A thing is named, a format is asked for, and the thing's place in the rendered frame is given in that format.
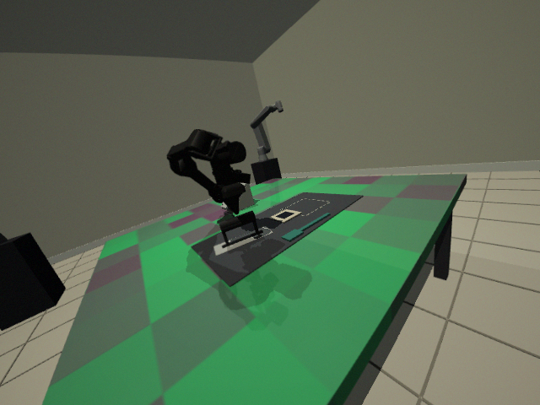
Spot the beige square tile with dark centre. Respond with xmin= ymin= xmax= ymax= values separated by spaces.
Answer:
xmin=270 ymin=209 xmax=302 ymax=223

